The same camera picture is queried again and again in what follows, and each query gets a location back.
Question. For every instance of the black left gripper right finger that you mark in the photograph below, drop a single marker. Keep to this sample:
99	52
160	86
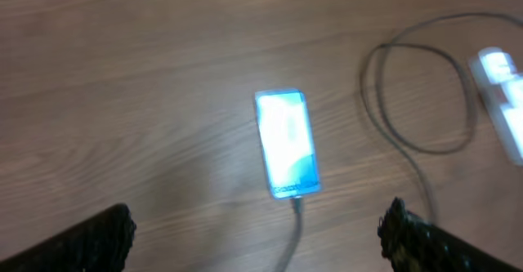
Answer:
412	244

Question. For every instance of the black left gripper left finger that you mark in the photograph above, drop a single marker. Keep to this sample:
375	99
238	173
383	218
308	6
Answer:
100	243

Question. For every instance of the blue Galaxy smartphone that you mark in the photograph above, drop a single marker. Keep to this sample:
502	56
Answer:
287	143

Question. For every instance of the white charger adapter plug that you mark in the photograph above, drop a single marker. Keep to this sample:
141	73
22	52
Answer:
495	67

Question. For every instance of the white power strip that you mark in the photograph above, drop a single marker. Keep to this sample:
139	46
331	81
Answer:
504	105

